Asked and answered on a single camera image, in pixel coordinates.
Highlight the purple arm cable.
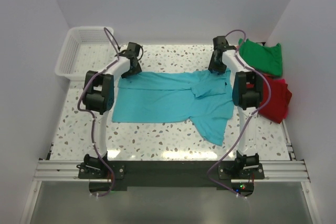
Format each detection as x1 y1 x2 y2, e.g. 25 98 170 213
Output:
206 29 271 196
77 26 121 198

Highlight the red folded t shirt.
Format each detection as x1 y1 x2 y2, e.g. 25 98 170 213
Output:
259 76 283 124

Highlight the white plastic basket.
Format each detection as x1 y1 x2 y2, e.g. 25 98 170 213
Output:
55 26 116 81

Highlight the aluminium front rail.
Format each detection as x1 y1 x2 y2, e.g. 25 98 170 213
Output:
33 161 310 182

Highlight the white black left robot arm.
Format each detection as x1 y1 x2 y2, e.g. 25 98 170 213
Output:
78 42 144 178

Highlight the turquoise t shirt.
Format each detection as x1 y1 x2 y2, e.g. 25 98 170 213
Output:
112 69 234 146

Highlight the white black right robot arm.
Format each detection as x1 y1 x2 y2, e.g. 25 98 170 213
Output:
208 36 264 178

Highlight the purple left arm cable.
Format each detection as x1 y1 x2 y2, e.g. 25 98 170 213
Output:
77 26 121 198

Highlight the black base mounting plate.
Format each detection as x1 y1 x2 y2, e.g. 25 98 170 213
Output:
76 157 265 196

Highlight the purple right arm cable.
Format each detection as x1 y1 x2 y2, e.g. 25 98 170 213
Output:
206 29 271 196

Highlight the green folded t shirt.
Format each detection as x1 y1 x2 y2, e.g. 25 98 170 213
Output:
239 39 283 77

